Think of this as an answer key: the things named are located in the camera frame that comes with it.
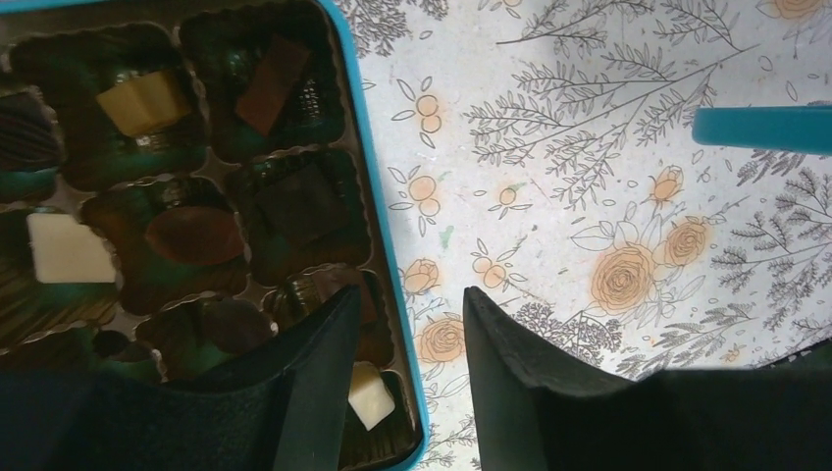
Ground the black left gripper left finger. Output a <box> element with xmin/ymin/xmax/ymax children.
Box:
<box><xmin>1</xmin><ymin>286</ymin><xmax>360</xmax><ymax>470</ymax></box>

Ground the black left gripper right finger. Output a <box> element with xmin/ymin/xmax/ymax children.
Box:
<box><xmin>463</xmin><ymin>287</ymin><xmax>831</xmax><ymax>470</ymax></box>

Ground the teal chocolate box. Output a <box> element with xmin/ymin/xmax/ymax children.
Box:
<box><xmin>1</xmin><ymin>1</ymin><xmax>428</xmax><ymax>470</ymax></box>

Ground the teal box lid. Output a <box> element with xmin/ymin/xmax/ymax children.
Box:
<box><xmin>692</xmin><ymin>105</ymin><xmax>831</xmax><ymax>155</ymax></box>

